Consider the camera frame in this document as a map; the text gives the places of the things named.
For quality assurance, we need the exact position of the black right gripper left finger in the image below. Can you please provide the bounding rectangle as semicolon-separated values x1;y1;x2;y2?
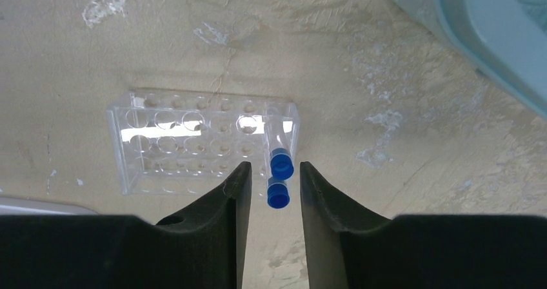
1;162;252;288

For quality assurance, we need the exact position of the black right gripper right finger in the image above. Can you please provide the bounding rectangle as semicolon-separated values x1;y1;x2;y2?
300;162;546;288

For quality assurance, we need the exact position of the blue-capped test tube angled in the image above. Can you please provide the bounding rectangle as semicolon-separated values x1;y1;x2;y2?
267;177;290;209

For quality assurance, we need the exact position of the blue-capped test tube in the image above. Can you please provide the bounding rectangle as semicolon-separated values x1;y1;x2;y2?
264;113;294;181

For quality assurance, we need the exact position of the clear test tube rack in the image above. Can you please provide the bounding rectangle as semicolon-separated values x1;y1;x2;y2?
106;90;300;197

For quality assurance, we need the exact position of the mint green plastic bin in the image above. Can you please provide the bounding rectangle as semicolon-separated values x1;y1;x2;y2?
392;0;546;117

